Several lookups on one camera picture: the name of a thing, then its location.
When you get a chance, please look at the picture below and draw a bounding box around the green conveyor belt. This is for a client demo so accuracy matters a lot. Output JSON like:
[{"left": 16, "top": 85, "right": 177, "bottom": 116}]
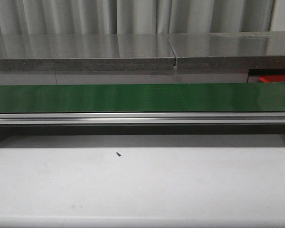
[{"left": 0, "top": 83, "right": 285, "bottom": 114}]

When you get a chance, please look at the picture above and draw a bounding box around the red plastic tray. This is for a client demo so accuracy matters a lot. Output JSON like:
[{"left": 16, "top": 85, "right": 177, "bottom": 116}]
[{"left": 259, "top": 75, "right": 285, "bottom": 83}]

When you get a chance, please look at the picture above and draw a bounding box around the grey stone counter left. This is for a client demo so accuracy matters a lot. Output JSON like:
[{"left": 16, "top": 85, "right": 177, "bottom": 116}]
[{"left": 0, "top": 34, "right": 175, "bottom": 72}]

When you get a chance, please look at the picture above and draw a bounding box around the grey pleated curtain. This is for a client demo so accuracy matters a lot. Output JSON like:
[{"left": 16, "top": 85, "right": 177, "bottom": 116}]
[{"left": 0, "top": 0, "right": 275, "bottom": 35}]

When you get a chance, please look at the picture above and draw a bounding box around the aluminium conveyor side rail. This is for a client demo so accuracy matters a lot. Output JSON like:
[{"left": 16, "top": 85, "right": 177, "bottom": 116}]
[{"left": 0, "top": 112, "right": 285, "bottom": 125}]

